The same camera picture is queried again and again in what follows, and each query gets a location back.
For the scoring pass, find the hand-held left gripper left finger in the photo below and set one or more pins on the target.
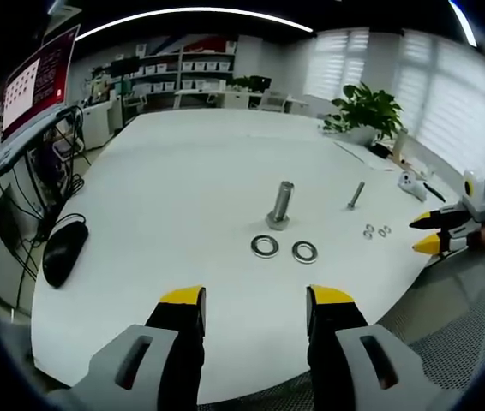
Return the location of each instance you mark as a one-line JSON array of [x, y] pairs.
[[157, 338]]

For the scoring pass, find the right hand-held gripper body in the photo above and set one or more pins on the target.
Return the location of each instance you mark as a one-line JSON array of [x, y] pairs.
[[476, 201]]

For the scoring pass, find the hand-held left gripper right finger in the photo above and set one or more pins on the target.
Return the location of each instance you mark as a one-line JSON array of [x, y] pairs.
[[345, 342]]

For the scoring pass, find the large steel washer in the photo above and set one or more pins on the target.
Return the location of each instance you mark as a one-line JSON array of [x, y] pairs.
[[304, 251], [265, 246]]

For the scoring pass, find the large threaded stud bolt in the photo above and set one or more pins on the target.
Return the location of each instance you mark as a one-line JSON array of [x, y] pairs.
[[281, 207]]

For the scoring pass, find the black pen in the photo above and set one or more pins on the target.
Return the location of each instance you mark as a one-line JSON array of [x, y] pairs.
[[434, 191]]

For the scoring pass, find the white game controller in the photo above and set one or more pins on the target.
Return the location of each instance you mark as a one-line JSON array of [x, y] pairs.
[[411, 184]]

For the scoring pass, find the grey mesh office chair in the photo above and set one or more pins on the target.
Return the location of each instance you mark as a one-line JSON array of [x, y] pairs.
[[452, 317]]

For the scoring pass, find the white bottle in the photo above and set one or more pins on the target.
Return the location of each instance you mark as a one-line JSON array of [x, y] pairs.
[[400, 143]]

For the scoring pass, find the small thin bolt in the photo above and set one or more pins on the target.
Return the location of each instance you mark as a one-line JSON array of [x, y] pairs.
[[355, 197]]

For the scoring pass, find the black computer mouse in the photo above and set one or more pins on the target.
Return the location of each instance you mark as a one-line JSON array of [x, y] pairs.
[[64, 250]]

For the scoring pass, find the green potted plant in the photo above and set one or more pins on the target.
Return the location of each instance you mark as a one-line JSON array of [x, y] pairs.
[[364, 109]]

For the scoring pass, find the storage shelf with white bins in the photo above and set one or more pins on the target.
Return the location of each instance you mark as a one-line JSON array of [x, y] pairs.
[[184, 70]]

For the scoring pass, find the computer monitor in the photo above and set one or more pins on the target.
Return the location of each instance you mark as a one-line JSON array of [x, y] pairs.
[[39, 79]]

